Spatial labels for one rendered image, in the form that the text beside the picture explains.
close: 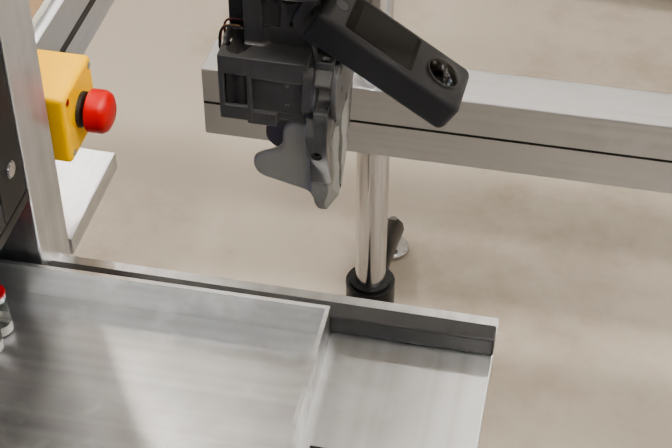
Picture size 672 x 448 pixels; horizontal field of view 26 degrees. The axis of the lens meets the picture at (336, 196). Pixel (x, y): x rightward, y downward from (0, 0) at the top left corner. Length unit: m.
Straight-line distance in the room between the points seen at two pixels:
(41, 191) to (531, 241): 1.51
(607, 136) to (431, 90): 1.13
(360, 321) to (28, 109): 0.33
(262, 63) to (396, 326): 0.36
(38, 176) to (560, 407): 1.31
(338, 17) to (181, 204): 1.80
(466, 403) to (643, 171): 0.95
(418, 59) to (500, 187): 1.81
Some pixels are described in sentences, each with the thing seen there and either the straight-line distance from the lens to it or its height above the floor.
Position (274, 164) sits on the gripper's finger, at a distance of 1.03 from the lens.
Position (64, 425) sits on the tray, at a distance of 1.21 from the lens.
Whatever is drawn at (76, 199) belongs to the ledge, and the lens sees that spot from 1.41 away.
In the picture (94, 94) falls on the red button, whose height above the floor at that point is 1.01.
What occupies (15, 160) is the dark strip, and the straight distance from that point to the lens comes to 1.21.
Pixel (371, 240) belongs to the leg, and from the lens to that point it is 2.28.
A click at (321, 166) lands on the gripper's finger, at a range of 1.00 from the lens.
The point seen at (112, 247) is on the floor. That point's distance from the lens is 2.66.
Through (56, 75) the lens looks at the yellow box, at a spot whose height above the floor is 1.03.
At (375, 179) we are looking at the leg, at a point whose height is 0.37.
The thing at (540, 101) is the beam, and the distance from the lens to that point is 2.07.
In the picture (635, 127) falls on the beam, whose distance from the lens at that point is 2.06.
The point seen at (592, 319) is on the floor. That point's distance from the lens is 2.54.
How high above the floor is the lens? 1.80
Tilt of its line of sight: 41 degrees down
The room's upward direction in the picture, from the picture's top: straight up
